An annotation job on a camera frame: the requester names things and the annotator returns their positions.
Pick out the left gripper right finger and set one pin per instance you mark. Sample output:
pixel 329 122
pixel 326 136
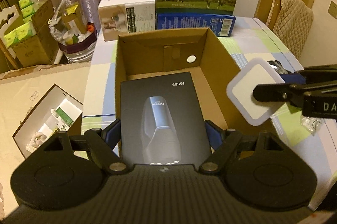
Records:
pixel 215 134

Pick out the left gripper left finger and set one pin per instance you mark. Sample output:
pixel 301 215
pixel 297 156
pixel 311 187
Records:
pixel 112 134

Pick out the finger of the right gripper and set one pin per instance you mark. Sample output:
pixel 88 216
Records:
pixel 297 95
pixel 324 72

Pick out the white square pad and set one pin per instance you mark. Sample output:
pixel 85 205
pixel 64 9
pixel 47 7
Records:
pixel 250 100

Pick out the black product box FS889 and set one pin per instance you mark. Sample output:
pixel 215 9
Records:
pixel 162 121

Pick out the small clear plastic bag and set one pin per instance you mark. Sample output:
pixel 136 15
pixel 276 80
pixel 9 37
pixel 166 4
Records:
pixel 311 124

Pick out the quilted beige chair cover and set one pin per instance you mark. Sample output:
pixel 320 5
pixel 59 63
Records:
pixel 291 21

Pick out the open white gift box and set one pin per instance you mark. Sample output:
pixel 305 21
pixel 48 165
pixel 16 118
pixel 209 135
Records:
pixel 56 111

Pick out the checked bed sheet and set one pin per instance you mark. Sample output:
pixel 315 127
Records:
pixel 250 39

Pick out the open brown cardboard box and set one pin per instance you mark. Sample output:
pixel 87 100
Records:
pixel 197 51

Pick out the flat dark blue box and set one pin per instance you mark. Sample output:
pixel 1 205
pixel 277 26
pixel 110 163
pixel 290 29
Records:
pixel 221 25

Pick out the round bin with clutter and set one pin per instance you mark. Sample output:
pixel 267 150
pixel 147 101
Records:
pixel 76 36

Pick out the cardboard box with tissue packs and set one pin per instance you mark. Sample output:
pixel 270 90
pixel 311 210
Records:
pixel 25 35

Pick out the white appliance box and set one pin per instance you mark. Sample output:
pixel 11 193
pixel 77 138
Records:
pixel 126 16

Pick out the wall socket plate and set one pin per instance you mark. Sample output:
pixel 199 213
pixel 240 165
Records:
pixel 332 10

